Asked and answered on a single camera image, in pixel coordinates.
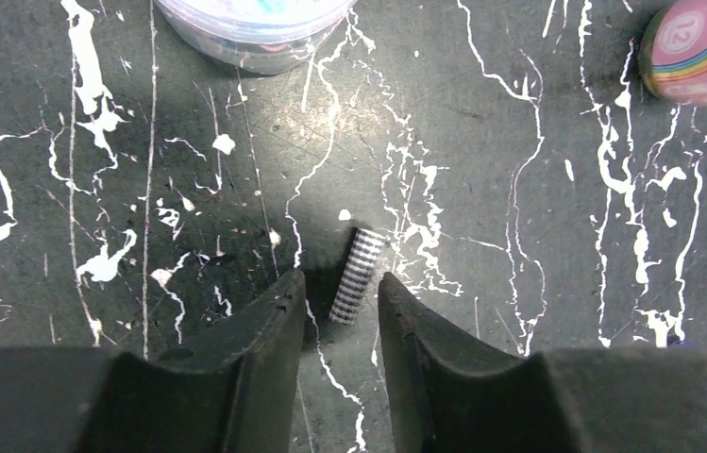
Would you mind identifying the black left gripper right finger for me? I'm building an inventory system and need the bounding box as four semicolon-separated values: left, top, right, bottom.
378;273;707;452

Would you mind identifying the clear round plastic container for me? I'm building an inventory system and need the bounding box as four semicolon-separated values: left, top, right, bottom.
156;0;356;76

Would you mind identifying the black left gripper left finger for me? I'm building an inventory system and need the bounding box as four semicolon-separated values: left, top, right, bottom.
0;269;306;452

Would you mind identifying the pink capped bottle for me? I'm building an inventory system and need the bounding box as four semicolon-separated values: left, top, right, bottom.
638;1;707;107

